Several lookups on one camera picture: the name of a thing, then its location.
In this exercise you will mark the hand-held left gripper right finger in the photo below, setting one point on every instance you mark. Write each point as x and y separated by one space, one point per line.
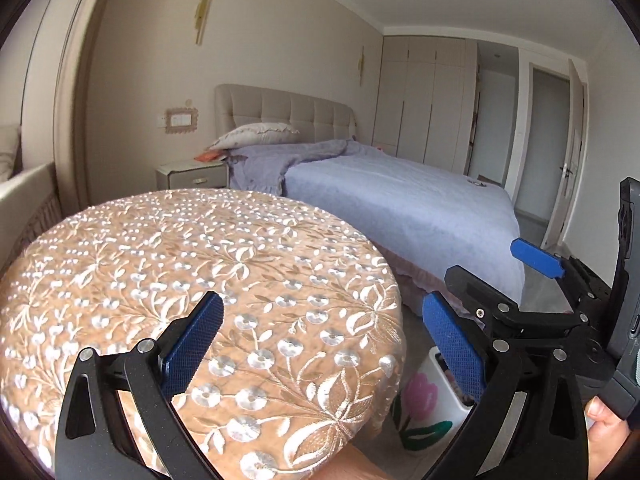
452 340

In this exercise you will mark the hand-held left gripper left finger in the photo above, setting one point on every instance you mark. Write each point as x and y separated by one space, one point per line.
192 345

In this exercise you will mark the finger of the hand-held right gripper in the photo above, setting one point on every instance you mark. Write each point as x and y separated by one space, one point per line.
537 257
540 327

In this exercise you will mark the white bin with tulip print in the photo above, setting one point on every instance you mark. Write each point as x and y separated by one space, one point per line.
425 410

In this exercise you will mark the person's right hand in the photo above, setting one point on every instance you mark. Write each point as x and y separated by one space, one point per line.
602 440

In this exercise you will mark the small dark flat object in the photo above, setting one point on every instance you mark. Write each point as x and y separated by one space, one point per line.
477 182

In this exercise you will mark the embroidered beige tablecloth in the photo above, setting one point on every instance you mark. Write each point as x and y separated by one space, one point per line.
200 240

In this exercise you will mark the white door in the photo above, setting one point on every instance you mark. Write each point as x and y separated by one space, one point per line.
570 125

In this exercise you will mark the pale quilted bedspread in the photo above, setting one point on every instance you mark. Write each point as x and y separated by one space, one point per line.
400 210

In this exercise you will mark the grey nightstand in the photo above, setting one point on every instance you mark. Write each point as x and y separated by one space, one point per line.
190 175

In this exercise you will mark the orange flat packet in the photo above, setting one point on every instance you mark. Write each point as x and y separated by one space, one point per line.
210 156

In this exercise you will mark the beige wardrobe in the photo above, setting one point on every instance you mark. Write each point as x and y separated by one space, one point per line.
425 100

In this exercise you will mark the purple blanket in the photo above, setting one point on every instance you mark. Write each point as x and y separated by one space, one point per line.
300 157

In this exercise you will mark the ruffled beige pillow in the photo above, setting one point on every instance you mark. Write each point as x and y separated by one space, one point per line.
255 135

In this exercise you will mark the beige sofa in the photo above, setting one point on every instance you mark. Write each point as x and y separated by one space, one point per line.
30 185

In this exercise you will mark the beige tufted headboard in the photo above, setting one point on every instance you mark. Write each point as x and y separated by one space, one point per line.
280 110

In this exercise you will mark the wall switch panel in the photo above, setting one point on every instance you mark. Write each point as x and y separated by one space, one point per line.
179 120

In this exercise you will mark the gold wall lamp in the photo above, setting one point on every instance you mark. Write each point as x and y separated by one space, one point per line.
202 12
361 65

